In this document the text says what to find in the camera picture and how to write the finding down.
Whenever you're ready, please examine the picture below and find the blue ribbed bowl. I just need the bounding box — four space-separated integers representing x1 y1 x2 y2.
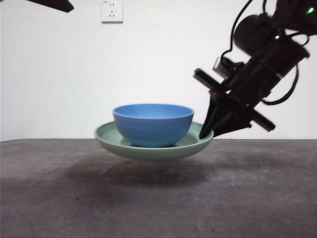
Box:
112 103 195 148

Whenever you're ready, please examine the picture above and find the green round plate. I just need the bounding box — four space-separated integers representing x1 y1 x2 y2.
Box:
94 120 214 160

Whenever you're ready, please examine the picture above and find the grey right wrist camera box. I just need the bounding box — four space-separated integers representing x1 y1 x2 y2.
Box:
212 56 245 76

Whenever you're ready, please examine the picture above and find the looped black right arm cable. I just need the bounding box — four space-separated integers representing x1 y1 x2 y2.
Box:
262 63 300 105

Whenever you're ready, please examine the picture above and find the white wall socket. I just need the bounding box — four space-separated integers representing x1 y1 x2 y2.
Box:
101 0 124 24

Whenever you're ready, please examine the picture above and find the long black right arm cable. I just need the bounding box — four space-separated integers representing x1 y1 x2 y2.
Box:
220 0 256 60

